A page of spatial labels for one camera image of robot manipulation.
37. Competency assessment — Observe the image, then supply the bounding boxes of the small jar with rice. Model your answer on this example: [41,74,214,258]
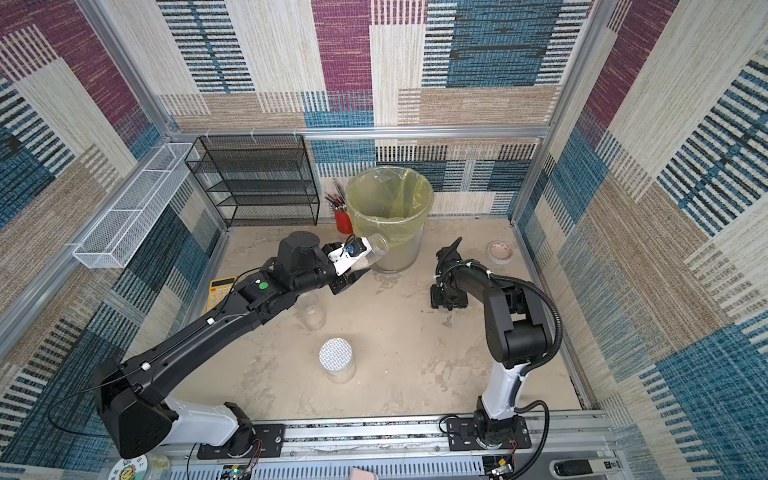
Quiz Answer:
[364,233,389,268]

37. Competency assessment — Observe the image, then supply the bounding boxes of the empty clear plastic jar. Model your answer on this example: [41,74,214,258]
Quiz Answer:
[295,292,326,331]

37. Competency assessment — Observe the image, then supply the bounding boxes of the yellow calculator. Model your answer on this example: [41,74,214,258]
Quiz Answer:
[205,277,236,311]

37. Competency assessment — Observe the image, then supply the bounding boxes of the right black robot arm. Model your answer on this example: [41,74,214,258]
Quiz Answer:
[430,239,563,449]

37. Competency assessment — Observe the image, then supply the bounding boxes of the black wire mesh shelf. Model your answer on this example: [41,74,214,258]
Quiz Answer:
[185,134,320,227]

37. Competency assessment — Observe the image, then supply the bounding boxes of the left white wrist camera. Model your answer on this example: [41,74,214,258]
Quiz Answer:
[328,237,369,276]

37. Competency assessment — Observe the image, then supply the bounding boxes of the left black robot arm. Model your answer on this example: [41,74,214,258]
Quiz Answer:
[93,231,389,459]

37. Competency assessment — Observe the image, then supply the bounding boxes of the jar with patterned white lid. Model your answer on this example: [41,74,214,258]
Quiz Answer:
[318,337,356,384]

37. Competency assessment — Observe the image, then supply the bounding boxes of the white wire mesh basket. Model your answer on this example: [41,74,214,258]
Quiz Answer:
[73,143,192,269]

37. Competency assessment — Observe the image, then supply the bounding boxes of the tape roll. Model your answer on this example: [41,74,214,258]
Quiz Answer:
[486,240,514,265]

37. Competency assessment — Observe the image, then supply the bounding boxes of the bin with yellow bag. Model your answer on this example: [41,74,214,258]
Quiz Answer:
[346,166,434,273]

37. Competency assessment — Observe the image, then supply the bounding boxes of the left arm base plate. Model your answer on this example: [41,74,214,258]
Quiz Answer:
[196,424,286,460]

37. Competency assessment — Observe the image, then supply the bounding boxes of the red pen holder cup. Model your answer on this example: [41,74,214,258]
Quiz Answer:
[334,207,354,235]

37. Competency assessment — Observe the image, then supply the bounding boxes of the pens in red cup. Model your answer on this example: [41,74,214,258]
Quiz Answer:
[324,181,347,213]

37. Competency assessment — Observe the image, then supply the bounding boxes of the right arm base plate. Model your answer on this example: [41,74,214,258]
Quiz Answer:
[439,415,532,451]

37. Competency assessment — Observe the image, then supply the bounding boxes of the aluminium front rail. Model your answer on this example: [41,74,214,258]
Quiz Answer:
[107,413,631,480]

